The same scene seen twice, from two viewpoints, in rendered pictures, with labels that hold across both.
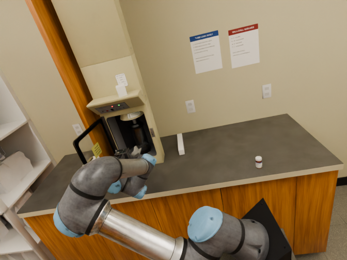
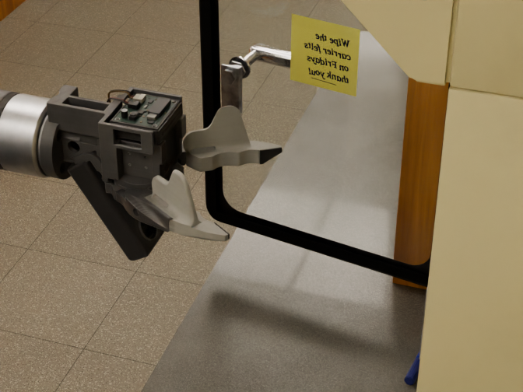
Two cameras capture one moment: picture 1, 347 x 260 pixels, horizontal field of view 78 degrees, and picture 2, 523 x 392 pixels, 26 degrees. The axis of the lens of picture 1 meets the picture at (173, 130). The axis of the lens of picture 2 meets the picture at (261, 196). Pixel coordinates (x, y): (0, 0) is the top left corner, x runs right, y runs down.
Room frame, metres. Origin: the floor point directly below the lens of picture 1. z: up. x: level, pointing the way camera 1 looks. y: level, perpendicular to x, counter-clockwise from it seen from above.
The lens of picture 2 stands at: (1.29, -0.54, 1.77)
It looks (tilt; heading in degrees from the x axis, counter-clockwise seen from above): 34 degrees down; 100
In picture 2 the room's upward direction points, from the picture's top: straight up
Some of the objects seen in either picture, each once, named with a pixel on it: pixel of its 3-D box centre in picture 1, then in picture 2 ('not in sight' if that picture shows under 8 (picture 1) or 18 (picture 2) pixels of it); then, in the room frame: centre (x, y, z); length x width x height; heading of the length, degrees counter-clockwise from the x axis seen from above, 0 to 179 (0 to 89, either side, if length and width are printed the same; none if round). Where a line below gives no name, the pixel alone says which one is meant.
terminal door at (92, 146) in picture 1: (100, 156); (328, 99); (1.18, 0.49, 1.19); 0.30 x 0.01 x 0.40; 162
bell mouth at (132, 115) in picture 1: (131, 111); not in sight; (1.42, 0.25, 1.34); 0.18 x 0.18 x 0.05
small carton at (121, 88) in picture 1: (121, 90); not in sight; (1.26, 0.24, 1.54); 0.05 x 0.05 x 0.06; 8
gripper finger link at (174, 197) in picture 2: (136, 150); (184, 201); (1.09, 0.24, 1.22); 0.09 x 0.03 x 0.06; 135
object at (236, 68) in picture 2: not in sight; (232, 88); (1.08, 0.51, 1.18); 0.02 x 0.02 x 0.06; 72
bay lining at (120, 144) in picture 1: (135, 129); not in sight; (1.45, 0.27, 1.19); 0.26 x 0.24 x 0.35; 82
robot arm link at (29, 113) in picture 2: not in sight; (40, 134); (0.93, 0.33, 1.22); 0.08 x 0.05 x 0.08; 81
